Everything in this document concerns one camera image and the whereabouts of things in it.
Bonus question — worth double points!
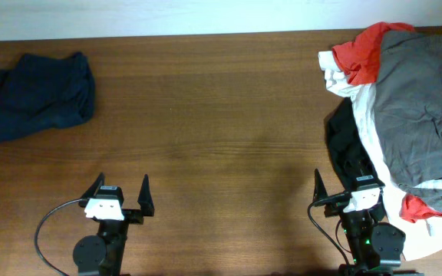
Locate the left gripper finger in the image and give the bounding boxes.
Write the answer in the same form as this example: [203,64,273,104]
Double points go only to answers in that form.
[137,174,155,217]
[81,172,105,199]

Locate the grey cargo shorts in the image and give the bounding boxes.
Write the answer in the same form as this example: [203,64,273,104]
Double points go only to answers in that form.
[374,31,442,212]

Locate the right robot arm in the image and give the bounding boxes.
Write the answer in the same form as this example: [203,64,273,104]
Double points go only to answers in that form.
[307,169,423,276]

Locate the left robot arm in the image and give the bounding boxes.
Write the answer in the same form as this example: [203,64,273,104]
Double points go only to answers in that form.
[73,173,155,276]

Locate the black garment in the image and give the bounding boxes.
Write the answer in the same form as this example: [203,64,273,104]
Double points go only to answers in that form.
[325,98,384,192]

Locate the white t-shirt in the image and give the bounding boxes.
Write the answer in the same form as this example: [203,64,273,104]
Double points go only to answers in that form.
[318,51,442,261]

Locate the navy blue folded garment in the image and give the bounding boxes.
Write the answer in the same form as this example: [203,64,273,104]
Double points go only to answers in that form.
[0,52,95,143]

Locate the red t-shirt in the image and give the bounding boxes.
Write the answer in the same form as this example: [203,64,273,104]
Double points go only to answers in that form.
[331,21,415,85]

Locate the right black cable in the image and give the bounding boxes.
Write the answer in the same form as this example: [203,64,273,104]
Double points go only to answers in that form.
[306,199,355,265]

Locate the black cable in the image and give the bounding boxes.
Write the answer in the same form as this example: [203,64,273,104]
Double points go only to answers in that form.
[306,199,355,265]
[34,198,85,276]

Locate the left black cable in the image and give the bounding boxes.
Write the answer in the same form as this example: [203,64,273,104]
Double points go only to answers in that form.
[34,198,85,276]

